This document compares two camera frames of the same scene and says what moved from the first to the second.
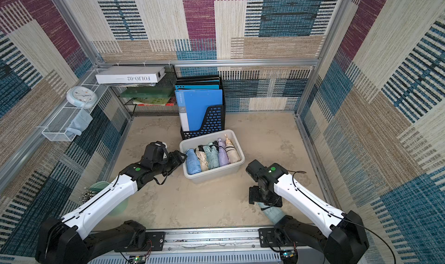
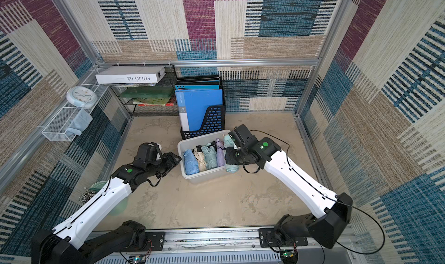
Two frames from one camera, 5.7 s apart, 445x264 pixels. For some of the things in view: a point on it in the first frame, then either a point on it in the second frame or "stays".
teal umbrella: (274, 213) -> (229, 142)
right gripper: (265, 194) -> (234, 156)
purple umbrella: (222, 153) stays
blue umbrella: (193, 161) stays
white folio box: (110, 74) stays
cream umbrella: (201, 156) stays
